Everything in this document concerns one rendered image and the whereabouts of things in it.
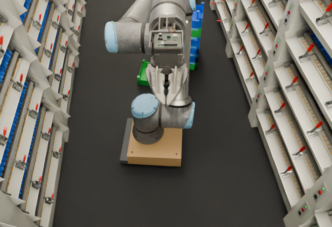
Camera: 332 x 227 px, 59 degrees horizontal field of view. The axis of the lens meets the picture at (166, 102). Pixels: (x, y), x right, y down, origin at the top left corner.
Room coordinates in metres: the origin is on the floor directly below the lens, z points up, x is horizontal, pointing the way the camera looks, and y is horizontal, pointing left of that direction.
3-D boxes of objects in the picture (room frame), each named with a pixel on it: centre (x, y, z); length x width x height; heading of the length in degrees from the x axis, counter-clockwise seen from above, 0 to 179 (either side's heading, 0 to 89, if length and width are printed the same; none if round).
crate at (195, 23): (1.82, -0.11, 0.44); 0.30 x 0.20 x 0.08; 82
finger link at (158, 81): (0.42, 0.02, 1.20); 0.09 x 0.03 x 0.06; 179
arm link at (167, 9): (0.60, -0.01, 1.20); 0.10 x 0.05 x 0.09; 89
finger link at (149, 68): (0.46, 0.02, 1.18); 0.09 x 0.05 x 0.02; 179
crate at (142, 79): (1.62, 0.05, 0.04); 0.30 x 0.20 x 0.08; 80
